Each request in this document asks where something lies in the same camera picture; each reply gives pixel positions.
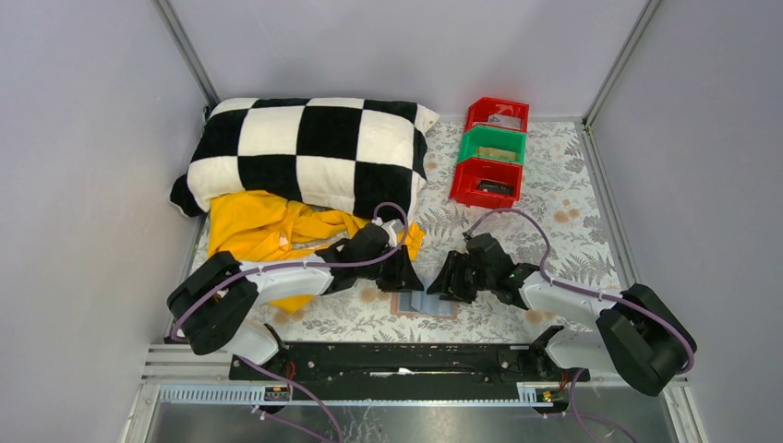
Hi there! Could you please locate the pink leather card holder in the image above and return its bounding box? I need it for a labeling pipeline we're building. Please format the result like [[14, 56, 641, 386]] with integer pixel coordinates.
[[391, 292, 458, 319]]

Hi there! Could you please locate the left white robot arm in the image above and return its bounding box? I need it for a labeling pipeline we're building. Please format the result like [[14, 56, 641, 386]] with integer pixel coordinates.
[[166, 220, 423, 365]]

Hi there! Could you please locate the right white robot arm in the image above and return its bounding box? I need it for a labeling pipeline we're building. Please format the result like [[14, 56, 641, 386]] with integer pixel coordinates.
[[427, 233, 697, 396]]

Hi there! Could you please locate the front red plastic bin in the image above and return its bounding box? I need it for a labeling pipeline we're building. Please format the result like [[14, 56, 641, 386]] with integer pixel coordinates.
[[450, 157, 524, 209]]

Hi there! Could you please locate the red plastic bin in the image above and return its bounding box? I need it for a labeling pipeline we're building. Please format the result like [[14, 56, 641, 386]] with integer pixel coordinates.
[[450, 157, 524, 209], [464, 97, 529, 133]]

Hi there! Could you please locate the floral patterned table mat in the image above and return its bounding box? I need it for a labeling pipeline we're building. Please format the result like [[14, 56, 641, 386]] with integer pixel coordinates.
[[251, 120, 622, 343]]

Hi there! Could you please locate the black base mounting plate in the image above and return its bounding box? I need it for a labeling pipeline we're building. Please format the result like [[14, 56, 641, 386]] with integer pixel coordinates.
[[263, 341, 590, 394]]

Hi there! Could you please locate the green plastic bin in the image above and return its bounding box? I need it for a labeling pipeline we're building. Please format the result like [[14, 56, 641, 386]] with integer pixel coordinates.
[[457, 126, 527, 164]]

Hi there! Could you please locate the black white checkered pillow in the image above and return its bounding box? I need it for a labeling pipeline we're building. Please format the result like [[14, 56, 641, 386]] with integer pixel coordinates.
[[169, 97, 440, 220]]

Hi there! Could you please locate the yellow cloth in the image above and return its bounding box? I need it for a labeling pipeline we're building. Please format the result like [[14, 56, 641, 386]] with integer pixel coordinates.
[[207, 189, 427, 314]]

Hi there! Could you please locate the back red plastic bin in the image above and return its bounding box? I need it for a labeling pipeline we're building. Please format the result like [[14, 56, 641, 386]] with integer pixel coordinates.
[[464, 97, 529, 133]]

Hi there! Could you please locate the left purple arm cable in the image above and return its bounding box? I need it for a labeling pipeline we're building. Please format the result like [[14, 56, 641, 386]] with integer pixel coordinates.
[[170, 201, 410, 343]]

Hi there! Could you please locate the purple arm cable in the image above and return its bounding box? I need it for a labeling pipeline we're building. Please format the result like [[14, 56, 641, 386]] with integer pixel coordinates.
[[170, 201, 410, 343], [462, 208, 697, 377]]

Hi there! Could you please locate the grey slotted cable duct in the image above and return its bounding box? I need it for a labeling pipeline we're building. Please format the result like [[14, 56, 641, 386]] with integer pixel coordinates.
[[159, 383, 554, 408]]

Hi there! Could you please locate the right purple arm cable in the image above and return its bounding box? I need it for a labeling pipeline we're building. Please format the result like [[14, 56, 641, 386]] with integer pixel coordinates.
[[462, 208, 697, 377]]

